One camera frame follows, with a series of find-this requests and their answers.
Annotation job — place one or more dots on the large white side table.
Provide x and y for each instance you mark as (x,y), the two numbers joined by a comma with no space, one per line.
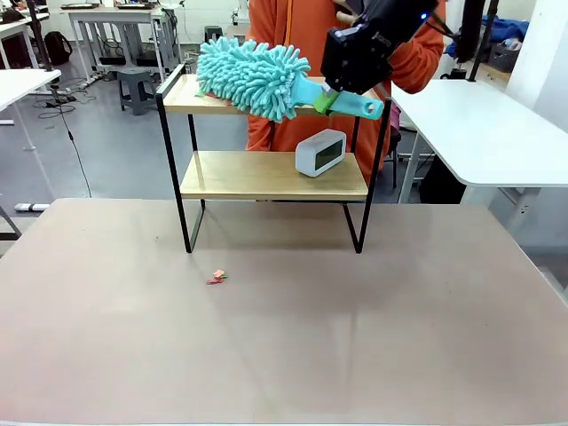
(488,133)

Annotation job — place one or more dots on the blue cloth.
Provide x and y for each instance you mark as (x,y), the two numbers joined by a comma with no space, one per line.
(506,26)

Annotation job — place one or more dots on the person's left forearm orange sleeve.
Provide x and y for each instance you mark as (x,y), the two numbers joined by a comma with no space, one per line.
(417,62)

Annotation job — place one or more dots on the white power strip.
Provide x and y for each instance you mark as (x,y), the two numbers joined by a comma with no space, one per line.
(31,207)

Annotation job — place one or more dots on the white desk grey legs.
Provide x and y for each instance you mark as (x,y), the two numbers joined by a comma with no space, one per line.
(115,18)

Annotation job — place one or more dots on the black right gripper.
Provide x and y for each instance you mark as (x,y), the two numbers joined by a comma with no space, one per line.
(364,49)

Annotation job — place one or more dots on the small white side table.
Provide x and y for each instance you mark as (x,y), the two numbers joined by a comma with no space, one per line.
(22,82)

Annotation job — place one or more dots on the white digital alarm clock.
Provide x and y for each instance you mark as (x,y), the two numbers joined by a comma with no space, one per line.
(319,155)

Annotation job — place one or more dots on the person in orange jacket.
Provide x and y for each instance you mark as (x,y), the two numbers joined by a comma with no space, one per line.
(275,22)

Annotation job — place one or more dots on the black stand pole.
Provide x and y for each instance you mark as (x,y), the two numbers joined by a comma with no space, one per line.
(41,35)

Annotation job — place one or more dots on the grey storage crate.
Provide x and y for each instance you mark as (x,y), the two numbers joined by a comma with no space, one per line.
(506,55)

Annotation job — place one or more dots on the teal chenille duster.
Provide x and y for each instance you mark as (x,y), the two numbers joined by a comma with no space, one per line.
(248,75)

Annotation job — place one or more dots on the person's left hand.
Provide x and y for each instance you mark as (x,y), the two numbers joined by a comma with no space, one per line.
(345,11)

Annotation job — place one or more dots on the black backpack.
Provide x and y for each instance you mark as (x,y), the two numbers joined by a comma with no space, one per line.
(57,46)

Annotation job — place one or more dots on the grey plastic stool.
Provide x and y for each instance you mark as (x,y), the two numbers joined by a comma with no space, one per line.
(136,86)

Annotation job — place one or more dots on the black tripod pole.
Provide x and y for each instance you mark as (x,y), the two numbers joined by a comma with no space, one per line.
(486,40)

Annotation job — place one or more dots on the two-tier wooden black-frame shelf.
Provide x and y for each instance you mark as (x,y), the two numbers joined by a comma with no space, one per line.
(248,177)

